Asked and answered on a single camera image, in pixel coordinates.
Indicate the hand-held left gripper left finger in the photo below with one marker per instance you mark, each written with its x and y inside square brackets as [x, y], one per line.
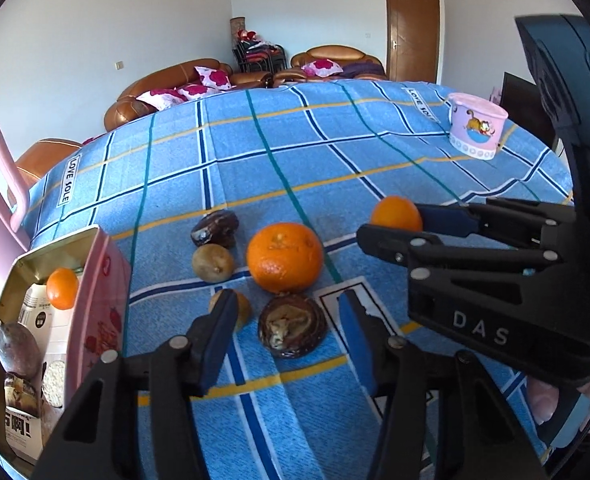
[215, 340]

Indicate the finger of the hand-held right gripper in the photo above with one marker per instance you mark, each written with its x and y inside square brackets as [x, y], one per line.
[445, 220]
[385, 242]

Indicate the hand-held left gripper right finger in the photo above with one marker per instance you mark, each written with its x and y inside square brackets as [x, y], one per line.
[357, 340]

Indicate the small orange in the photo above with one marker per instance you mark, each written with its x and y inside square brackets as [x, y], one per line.
[395, 212]
[62, 288]

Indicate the brown kiwi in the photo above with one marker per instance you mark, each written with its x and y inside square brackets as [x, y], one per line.
[245, 310]
[213, 263]

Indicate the dark brown cracked fruit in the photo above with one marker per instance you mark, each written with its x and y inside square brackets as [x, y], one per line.
[292, 327]

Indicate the large orange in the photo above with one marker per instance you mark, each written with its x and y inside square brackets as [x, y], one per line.
[285, 257]

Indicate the dark passion fruit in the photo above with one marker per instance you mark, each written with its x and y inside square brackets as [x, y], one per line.
[215, 229]

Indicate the pink tin box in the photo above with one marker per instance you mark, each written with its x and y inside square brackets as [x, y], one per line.
[105, 305]

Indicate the round purple fruit with stem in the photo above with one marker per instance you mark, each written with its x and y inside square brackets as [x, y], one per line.
[17, 352]

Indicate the cut brown striped fruit piece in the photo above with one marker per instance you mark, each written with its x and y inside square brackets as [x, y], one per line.
[21, 394]

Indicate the person's right hand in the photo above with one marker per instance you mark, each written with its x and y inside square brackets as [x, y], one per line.
[542, 400]

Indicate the pink cartoon cup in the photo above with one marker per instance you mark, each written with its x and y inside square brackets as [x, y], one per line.
[477, 130]

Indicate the blue plaid tablecloth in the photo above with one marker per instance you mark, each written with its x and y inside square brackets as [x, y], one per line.
[325, 160]

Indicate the black television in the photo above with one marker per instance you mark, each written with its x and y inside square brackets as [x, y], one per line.
[520, 105]

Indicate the purple blanket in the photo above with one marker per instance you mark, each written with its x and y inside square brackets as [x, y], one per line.
[365, 70]

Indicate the printed paper lining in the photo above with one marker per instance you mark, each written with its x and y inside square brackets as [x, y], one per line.
[35, 310]

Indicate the white pillow with magenta flowers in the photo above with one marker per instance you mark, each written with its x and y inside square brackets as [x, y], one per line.
[213, 77]
[191, 91]
[162, 98]
[321, 67]

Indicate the brown wooden door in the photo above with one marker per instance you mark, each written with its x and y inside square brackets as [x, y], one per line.
[412, 35]

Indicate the brown leather armchair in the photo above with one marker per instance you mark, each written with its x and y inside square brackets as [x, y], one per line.
[335, 52]

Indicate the stacked black chairs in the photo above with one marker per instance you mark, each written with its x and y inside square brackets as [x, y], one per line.
[255, 57]

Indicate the red plush toy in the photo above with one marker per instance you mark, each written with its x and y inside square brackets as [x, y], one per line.
[247, 35]

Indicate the brown leather chair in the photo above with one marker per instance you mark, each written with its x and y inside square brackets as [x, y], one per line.
[40, 157]

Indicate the tall patterned vase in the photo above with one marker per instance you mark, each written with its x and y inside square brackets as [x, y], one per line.
[237, 27]

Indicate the brown leather sofa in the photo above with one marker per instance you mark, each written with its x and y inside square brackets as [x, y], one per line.
[145, 85]

